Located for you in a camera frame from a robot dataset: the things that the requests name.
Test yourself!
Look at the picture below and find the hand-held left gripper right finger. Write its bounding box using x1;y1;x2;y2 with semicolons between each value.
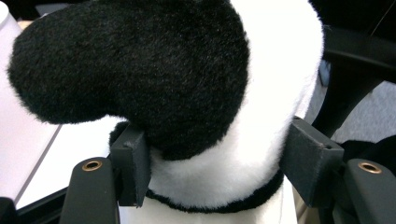
279;116;346;209

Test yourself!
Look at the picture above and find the panda plush toy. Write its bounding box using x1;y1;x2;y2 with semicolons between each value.
7;0;325;224

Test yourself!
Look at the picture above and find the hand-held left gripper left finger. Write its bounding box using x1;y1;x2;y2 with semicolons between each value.
109;123;152;208

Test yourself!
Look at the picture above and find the wooden table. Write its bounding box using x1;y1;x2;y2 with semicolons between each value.
17;19;34;31

